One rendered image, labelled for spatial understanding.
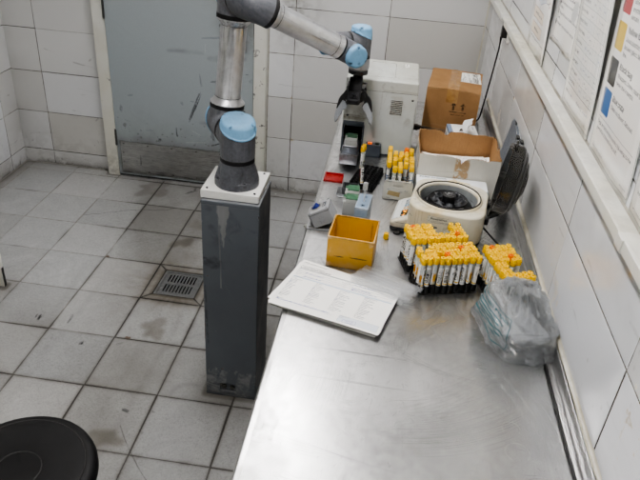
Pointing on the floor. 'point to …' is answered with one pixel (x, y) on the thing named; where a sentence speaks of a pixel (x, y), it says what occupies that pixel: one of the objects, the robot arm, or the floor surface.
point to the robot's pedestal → (235, 293)
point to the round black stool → (46, 450)
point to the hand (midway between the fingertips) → (352, 124)
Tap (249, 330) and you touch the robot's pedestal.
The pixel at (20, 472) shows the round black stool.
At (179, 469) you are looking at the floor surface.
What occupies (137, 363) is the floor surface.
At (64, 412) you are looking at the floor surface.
